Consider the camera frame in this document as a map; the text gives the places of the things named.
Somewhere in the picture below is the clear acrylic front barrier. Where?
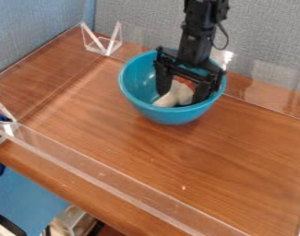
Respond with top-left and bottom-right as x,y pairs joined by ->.
8,123 -> 248,236

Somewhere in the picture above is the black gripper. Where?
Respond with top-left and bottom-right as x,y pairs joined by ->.
153,25 -> 225,104

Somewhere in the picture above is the black object bottom left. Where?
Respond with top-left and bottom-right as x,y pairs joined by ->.
0,215 -> 27,236

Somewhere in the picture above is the clear acrylic barrier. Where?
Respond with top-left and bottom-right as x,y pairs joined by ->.
212,50 -> 300,120
8,123 -> 248,236

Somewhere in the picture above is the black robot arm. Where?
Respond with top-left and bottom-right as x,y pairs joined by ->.
153,0 -> 229,107

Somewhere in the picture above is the clear acrylic corner bracket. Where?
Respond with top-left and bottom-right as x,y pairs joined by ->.
79,21 -> 122,57

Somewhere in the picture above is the white brown toy mushroom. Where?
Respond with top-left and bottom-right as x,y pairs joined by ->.
153,77 -> 196,107

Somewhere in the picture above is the clear acrylic back barrier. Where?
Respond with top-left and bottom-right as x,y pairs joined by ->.
212,50 -> 300,120

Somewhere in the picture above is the clear acrylic left bracket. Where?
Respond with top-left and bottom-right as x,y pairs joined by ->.
0,102 -> 17,145

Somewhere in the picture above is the blue bowl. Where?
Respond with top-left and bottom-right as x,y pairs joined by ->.
118,51 -> 228,125

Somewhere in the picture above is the grey metal object below table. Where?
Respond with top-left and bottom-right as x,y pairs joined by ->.
41,206 -> 97,236

